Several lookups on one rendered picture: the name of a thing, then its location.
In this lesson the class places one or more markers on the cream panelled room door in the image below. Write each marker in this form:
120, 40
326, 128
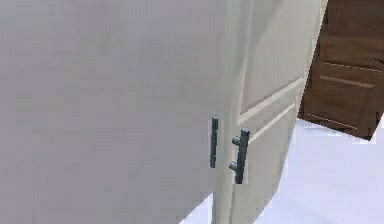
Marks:
273, 66

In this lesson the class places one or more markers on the brown wooden cabinet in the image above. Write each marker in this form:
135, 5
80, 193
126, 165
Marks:
346, 83

